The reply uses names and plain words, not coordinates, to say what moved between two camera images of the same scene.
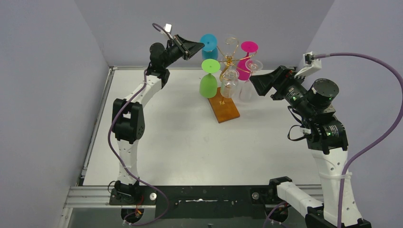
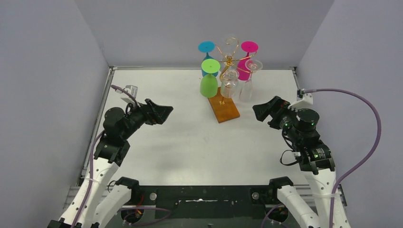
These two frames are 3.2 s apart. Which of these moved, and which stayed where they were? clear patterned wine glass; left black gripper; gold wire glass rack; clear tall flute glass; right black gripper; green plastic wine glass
Moved: left black gripper; right black gripper
Stayed: clear patterned wine glass; gold wire glass rack; clear tall flute glass; green plastic wine glass
